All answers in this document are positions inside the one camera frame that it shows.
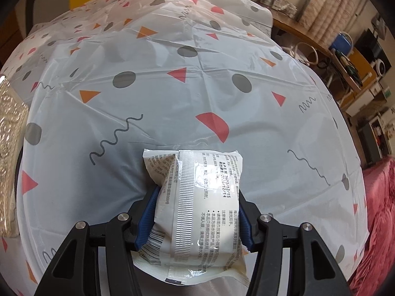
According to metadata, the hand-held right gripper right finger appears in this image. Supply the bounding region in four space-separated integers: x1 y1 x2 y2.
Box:
239 191 358 296

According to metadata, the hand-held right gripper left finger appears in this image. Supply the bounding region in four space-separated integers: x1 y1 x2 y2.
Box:
34 186 161 296

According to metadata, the white wet wipe packet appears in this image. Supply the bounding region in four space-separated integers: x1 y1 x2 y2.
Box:
133 149 251 286

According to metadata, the printed plastic bed cover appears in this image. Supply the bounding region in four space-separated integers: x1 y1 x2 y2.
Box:
0 0 371 296

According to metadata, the red blanket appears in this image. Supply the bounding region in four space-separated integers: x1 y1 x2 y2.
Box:
349 157 395 296

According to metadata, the grey low cabinet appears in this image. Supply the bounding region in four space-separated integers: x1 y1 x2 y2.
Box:
359 114 392 164

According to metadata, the wooden side cabinet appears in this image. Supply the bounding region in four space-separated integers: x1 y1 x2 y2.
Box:
339 51 378 99

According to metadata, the black hair styling tool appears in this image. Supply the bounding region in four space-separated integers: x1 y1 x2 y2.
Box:
336 51 365 87

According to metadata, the wooden desk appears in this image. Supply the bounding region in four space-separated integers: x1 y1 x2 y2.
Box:
272 17 335 57

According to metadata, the blue chair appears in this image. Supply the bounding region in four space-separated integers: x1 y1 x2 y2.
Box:
329 32 355 56

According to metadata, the white round fan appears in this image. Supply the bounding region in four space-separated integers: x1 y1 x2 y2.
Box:
372 58 390 76

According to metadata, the black monitor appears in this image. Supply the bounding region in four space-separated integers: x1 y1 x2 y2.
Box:
354 29 392 65

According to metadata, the clear organizer with small boxes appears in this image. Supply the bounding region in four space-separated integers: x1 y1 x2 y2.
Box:
259 0 299 17

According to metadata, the patterned beige curtain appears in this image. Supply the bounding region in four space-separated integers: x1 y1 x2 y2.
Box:
304 0 371 48

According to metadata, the white cable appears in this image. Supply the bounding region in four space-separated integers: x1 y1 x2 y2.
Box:
290 43 320 67

